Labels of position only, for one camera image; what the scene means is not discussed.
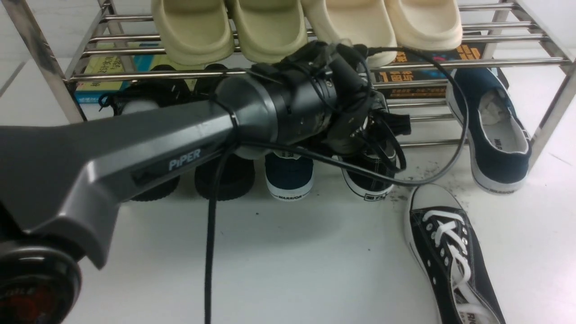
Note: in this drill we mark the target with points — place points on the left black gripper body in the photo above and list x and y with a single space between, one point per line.
362 111

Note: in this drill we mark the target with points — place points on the black canvas lace sneaker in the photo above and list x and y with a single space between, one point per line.
377 155
443 242

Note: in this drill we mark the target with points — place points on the navy canvas shoe middle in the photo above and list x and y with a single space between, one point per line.
289 177

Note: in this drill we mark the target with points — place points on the navy canvas shoe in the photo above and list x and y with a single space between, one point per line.
289 177
499 144

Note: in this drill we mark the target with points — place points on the silver metal shoe rack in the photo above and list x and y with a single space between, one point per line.
105 36

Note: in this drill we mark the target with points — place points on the navy canvas shoe right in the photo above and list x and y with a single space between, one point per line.
499 144

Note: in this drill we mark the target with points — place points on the cream slipper left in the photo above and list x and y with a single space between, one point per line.
361 22

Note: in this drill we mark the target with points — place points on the cream slipper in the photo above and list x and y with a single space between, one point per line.
361 22
429 25

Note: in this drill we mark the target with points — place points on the olive green slipper right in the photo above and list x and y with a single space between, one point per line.
268 30

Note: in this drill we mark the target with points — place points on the olive green slipper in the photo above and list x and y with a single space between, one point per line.
268 30
193 32

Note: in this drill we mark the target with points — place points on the black knit sneaker right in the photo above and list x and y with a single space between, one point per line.
238 174

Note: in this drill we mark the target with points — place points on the black knit sneaker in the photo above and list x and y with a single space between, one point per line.
238 174
146 95

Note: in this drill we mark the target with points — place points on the cream slipper right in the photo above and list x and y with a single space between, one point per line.
429 25

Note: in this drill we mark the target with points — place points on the black orange book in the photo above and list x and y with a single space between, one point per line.
424 84

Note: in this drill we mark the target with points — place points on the olive green slipper left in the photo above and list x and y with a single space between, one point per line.
193 32

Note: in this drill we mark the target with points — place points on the black knit sneaker left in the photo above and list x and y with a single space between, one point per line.
146 95

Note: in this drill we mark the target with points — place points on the yellow blue book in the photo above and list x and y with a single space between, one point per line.
88 92

